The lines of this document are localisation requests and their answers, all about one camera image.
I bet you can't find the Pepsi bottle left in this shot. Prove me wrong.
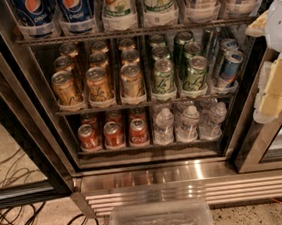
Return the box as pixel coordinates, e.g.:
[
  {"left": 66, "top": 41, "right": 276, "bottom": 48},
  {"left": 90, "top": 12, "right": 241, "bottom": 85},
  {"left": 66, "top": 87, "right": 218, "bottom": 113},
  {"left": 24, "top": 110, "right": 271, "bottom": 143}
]
[{"left": 11, "top": 0, "right": 52, "bottom": 38}]

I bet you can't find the green LaCroix can front right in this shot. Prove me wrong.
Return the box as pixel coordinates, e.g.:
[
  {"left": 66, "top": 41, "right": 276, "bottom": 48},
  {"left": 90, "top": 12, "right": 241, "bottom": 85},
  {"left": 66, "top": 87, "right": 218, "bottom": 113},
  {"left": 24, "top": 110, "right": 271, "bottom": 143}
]
[{"left": 182, "top": 56, "right": 208, "bottom": 91}]

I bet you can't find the orange LaCroix can front left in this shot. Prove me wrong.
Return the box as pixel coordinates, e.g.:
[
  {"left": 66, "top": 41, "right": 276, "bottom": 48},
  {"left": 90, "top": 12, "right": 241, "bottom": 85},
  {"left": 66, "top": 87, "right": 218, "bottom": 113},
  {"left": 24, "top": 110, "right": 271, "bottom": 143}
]
[{"left": 51, "top": 70, "right": 82, "bottom": 106}]

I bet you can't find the orange can second row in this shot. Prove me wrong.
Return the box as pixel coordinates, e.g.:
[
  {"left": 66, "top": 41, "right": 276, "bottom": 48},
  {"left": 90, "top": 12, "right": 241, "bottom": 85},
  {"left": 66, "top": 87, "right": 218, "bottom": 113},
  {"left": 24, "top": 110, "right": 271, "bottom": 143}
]
[
  {"left": 121, "top": 49, "right": 141, "bottom": 65},
  {"left": 54, "top": 55, "right": 75, "bottom": 73},
  {"left": 89, "top": 52, "right": 109, "bottom": 69}
]

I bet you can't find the red soda can back right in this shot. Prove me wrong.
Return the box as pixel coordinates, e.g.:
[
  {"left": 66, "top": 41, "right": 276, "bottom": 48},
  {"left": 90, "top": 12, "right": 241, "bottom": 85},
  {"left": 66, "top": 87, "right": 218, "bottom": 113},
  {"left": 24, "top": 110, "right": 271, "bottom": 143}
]
[{"left": 128, "top": 108, "right": 146, "bottom": 121}]

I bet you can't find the clear plastic bin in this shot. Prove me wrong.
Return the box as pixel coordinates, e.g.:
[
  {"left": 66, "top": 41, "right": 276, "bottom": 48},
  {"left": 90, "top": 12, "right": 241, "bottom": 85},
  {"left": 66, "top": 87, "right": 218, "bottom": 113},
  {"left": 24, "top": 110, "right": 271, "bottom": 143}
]
[{"left": 109, "top": 199, "right": 215, "bottom": 225}]

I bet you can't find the blue energy drink can behind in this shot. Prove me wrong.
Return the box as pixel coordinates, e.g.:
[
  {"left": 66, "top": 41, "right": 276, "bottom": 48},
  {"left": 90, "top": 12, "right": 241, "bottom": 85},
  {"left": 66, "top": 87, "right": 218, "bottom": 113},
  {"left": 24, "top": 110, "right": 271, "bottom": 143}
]
[{"left": 208, "top": 37, "right": 243, "bottom": 78}]

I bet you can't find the pepsi bottle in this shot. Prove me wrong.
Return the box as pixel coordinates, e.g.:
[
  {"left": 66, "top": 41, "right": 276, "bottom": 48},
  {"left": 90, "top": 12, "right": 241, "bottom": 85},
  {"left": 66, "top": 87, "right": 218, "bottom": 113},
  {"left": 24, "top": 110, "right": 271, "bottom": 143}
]
[
  {"left": 11, "top": 0, "right": 52, "bottom": 38},
  {"left": 57, "top": 0, "right": 94, "bottom": 34}
]

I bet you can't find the clear water bottle behind right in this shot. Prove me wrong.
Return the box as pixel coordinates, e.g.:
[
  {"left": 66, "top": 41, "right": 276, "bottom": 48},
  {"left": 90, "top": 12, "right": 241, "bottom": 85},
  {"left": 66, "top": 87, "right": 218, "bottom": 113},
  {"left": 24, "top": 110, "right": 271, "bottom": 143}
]
[{"left": 199, "top": 98, "right": 217, "bottom": 114}]

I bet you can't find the green can second row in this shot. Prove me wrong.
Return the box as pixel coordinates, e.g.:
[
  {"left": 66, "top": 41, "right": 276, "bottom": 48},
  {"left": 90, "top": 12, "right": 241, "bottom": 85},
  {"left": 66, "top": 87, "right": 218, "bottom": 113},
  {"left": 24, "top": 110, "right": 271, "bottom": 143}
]
[
  {"left": 152, "top": 46, "right": 170, "bottom": 62},
  {"left": 179, "top": 41, "right": 203, "bottom": 78}
]

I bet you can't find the green can third row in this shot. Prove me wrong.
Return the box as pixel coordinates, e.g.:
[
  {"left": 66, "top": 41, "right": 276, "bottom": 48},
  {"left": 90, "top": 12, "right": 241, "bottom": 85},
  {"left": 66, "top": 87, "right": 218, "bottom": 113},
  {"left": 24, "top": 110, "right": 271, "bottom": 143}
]
[
  {"left": 148, "top": 34, "right": 167, "bottom": 48},
  {"left": 173, "top": 30, "right": 194, "bottom": 69}
]

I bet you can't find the orange can second row right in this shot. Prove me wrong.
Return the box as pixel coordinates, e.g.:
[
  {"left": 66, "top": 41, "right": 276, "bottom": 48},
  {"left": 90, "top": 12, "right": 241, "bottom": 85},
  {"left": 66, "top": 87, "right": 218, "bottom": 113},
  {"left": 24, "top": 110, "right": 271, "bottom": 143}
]
[{"left": 121, "top": 49, "right": 141, "bottom": 65}]

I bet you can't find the clear water bottle front middle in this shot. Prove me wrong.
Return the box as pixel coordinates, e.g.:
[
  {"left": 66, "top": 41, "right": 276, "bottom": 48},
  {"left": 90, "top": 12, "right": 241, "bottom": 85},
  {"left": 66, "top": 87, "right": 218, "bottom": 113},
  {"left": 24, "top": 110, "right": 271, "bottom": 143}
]
[{"left": 175, "top": 106, "right": 200, "bottom": 143}]

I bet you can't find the green can second row left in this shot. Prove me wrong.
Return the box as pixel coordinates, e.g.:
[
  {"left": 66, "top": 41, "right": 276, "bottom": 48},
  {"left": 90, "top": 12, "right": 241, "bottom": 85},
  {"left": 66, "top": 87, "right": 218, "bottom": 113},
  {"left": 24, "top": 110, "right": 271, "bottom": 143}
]
[{"left": 152, "top": 46, "right": 170, "bottom": 62}]

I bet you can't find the red soda can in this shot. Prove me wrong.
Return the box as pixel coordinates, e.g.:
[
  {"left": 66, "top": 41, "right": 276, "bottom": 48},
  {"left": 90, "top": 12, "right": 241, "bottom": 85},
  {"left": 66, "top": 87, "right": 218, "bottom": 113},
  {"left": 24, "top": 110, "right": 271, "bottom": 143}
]
[
  {"left": 78, "top": 124, "right": 100, "bottom": 152},
  {"left": 105, "top": 110, "right": 123, "bottom": 125},
  {"left": 128, "top": 108, "right": 146, "bottom": 121},
  {"left": 103, "top": 121, "right": 125, "bottom": 150},
  {"left": 80, "top": 113, "right": 99, "bottom": 129},
  {"left": 129, "top": 118, "right": 149, "bottom": 147}
]

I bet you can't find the orange can third row right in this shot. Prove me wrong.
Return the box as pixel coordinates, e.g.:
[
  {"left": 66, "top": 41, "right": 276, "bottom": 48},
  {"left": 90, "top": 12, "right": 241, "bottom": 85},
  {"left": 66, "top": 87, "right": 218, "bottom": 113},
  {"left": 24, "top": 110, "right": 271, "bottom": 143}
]
[{"left": 118, "top": 37, "right": 136, "bottom": 51}]

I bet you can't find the orange LaCroix can front right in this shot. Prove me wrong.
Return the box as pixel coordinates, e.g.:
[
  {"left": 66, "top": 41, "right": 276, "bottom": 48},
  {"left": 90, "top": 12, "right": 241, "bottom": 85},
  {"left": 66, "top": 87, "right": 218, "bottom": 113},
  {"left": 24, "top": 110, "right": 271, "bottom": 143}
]
[{"left": 120, "top": 63, "right": 144, "bottom": 98}]

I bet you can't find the orange can second row left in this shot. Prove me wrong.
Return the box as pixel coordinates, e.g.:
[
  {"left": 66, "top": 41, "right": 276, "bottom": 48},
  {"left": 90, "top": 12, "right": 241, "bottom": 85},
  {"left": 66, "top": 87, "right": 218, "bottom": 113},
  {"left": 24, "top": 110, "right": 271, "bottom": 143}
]
[{"left": 54, "top": 55, "right": 75, "bottom": 73}]

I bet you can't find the orange LaCroix can front middle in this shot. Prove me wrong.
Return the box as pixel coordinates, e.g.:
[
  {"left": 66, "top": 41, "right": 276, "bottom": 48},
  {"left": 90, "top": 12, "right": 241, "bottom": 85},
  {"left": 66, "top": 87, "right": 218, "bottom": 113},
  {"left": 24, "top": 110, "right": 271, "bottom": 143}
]
[{"left": 86, "top": 67, "right": 113, "bottom": 102}]

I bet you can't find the orange can third row middle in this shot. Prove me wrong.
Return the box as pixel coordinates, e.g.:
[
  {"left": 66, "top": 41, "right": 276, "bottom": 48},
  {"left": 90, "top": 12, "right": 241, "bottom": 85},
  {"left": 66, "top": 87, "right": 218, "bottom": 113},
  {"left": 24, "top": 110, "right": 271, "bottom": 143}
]
[{"left": 90, "top": 40, "right": 109, "bottom": 53}]

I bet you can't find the red soda can front middle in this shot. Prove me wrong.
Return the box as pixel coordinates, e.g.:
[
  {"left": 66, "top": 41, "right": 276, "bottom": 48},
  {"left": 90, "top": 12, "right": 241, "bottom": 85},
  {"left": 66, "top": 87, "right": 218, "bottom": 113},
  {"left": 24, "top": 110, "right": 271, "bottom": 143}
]
[{"left": 103, "top": 121, "right": 125, "bottom": 150}]

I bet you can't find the orange can third row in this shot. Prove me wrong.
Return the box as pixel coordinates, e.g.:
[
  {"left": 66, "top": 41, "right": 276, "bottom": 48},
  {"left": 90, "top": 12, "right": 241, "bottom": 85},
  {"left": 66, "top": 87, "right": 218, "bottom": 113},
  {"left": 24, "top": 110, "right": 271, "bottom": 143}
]
[
  {"left": 118, "top": 37, "right": 136, "bottom": 51},
  {"left": 60, "top": 42, "right": 78, "bottom": 57},
  {"left": 90, "top": 40, "right": 109, "bottom": 53}
]

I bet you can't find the orange can second row middle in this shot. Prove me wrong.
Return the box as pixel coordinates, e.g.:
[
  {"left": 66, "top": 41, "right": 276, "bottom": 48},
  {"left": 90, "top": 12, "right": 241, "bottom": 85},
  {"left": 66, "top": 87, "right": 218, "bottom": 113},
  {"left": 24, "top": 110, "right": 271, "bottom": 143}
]
[{"left": 89, "top": 52, "right": 109, "bottom": 69}]

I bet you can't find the red soda can back middle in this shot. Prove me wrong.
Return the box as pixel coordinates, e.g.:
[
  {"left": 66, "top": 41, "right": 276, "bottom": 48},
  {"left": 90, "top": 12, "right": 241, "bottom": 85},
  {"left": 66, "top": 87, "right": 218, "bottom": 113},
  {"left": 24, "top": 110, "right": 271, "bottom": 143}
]
[{"left": 105, "top": 110, "right": 123, "bottom": 125}]

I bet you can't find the green LaCroix can front left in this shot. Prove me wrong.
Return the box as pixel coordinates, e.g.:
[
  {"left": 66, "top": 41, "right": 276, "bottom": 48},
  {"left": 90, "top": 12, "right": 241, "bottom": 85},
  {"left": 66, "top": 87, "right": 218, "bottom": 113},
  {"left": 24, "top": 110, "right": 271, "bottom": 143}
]
[{"left": 152, "top": 59, "right": 175, "bottom": 94}]

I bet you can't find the green can third row left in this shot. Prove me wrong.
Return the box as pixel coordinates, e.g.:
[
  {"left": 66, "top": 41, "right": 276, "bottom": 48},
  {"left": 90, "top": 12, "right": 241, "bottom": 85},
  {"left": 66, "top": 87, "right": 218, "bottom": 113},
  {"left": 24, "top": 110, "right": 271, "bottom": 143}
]
[{"left": 148, "top": 34, "right": 167, "bottom": 48}]

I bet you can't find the Pepsi bottle right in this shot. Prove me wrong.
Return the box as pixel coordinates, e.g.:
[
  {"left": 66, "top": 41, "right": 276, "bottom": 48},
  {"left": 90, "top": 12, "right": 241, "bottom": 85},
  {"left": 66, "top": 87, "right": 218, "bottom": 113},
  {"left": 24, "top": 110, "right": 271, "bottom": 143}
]
[{"left": 57, "top": 0, "right": 94, "bottom": 34}]

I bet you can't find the blue energy drink can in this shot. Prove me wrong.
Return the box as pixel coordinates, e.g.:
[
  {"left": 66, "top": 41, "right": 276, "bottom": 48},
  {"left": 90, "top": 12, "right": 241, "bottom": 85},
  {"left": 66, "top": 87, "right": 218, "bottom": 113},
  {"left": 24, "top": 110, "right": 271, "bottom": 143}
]
[
  {"left": 216, "top": 50, "right": 245, "bottom": 89},
  {"left": 208, "top": 37, "right": 243, "bottom": 78}
]

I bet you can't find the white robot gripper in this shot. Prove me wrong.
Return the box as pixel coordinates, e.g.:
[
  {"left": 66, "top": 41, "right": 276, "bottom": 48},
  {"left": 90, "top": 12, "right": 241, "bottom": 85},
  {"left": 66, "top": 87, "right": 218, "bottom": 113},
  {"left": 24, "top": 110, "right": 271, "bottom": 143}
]
[{"left": 245, "top": 0, "right": 282, "bottom": 124}]

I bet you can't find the green can second row right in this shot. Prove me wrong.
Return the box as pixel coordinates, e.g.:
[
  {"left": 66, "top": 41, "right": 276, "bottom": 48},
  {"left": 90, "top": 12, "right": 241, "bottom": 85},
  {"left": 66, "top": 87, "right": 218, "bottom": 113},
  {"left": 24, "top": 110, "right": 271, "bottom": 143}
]
[{"left": 179, "top": 41, "right": 203, "bottom": 78}]

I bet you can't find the orange can third row left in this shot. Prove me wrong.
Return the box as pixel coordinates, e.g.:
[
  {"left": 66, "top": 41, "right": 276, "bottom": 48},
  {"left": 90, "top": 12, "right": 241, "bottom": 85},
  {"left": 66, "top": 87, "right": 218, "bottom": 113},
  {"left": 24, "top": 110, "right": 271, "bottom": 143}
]
[{"left": 60, "top": 42, "right": 78, "bottom": 57}]

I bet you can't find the clear plastic water bottle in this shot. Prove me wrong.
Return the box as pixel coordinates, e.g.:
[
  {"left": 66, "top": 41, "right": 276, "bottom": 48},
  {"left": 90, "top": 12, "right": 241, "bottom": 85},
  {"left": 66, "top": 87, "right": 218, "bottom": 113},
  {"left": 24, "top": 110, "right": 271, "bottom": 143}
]
[{"left": 199, "top": 102, "right": 227, "bottom": 141}]

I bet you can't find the glass fridge door right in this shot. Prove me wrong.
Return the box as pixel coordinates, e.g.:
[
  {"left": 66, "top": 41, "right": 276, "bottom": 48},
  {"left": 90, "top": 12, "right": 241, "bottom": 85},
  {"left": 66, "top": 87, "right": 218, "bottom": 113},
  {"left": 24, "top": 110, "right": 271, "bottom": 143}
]
[{"left": 225, "top": 48, "right": 282, "bottom": 174}]

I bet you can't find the green lacroix can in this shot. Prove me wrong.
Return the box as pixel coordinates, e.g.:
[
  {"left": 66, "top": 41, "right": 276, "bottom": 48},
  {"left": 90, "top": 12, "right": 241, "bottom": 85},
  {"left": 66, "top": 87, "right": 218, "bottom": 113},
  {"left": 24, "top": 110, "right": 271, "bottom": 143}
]
[
  {"left": 182, "top": 56, "right": 208, "bottom": 91},
  {"left": 152, "top": 59, "right": 175, "bottom": 94}
]

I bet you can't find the blue energy drink can front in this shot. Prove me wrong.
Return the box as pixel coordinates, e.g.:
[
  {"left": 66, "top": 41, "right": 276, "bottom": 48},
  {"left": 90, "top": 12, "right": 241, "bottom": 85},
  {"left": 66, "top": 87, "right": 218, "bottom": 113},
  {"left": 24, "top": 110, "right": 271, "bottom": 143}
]
[{"left": 216, "top": 50, "right": 245, "bottom": 89}]

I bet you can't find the clear water bottle front left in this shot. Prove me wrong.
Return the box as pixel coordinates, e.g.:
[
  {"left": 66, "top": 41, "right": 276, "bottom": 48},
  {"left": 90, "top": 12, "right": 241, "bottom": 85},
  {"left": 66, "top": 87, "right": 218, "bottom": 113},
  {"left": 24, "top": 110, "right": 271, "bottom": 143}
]
[{"left": 153, "top": 108, "right": 174, "bottom": 146}]

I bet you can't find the orange lacroix can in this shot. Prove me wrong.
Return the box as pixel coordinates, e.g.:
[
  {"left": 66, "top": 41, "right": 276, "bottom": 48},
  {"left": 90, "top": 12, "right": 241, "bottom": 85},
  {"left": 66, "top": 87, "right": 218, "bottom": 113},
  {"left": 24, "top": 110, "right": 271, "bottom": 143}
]
[
  {"left": 86, "top": 67, "right": 113, "bottom": 102},
  {"left": 51, "top": 70, "right": 82, "bottom": 106},
  {"left": 120, "top": 63, "right": 144, "bottom": 98}
]

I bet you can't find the green can third row right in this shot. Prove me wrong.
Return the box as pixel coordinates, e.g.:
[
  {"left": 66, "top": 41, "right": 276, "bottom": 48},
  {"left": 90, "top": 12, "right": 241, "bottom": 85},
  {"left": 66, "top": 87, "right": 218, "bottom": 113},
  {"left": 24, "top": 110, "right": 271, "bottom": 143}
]
[{"left": 173, "top": 30, "right": 194, "bottom": 69}]

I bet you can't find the red soda can front left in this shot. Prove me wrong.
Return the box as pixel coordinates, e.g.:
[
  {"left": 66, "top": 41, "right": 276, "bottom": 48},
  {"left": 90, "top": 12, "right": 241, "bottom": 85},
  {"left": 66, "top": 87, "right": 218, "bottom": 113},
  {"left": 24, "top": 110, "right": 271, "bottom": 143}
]
[{"left": 78, "top": 124, "right": 100, "bottom": 152}]

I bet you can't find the red soda can back left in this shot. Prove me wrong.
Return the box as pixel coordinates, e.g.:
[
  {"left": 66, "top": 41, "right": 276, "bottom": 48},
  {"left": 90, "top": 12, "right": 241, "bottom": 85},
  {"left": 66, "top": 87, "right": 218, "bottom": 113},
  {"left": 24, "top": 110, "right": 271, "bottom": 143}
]
[{"left": 80, "top": 113, "right": 99, "bottom": 129}]

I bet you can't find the red soda can front right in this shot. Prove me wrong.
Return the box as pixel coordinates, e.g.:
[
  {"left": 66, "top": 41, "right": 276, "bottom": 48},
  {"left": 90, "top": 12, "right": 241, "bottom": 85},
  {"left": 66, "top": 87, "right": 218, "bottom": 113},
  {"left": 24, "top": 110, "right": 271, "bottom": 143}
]
[{"left": 129, "top": 118, "right": 149, "bottom": 147}]

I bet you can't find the steel fridge vent grille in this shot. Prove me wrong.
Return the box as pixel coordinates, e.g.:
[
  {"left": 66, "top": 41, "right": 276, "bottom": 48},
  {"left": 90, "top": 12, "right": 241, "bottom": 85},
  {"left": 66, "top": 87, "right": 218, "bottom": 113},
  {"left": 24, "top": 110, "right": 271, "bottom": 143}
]
[{"left": 71, "top": 170, "right": 282, "bottom": 218}]

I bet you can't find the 7up bottle left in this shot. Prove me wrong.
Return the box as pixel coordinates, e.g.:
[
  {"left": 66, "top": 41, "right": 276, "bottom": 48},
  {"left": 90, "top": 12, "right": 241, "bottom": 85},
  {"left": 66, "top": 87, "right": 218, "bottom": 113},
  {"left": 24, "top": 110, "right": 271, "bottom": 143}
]
[{"left": 103, "top": 0, "right": 134, "bottom": 18}]

